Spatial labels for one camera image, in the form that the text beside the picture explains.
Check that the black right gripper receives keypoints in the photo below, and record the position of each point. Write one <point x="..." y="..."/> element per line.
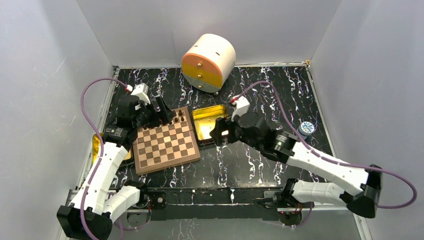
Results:
<point x="223" y="124"/>

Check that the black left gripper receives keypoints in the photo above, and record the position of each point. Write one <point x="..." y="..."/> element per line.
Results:
<point x="166" y="115"/>

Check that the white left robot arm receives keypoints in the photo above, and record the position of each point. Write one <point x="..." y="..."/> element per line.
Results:
<point x="90" y="215"/>

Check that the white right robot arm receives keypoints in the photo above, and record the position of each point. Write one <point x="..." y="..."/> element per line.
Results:
<point x="354" y="188"/>

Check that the gold tin with dark pieces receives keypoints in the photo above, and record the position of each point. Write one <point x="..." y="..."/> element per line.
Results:
<point x="204" y="122"/>

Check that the wooden chess board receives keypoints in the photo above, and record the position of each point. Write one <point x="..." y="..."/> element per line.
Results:
<point x="166" y="146"/>

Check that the gold tin with light pieces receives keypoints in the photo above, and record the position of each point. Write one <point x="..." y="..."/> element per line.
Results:
<point x="128" y="160"/>

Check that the round pastel drawer cabinet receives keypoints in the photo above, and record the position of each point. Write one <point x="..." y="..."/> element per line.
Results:
<point x="208" y="63"/>

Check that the blue white round cap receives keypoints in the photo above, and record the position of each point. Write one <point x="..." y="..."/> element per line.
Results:
<point x="306" y="129"/>

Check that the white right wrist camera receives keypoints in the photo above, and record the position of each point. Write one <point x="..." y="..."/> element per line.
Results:
<point x="241" y="105"/>

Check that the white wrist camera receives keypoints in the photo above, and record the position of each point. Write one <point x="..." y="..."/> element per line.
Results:
<point x="241" y="105"/>
<point x="141" y="91"/>

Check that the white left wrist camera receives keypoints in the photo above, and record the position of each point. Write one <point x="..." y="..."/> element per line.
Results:
<point x="141" y="91"/>

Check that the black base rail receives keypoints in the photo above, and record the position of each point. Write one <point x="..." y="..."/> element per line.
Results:
<point x="212" y="202"/>

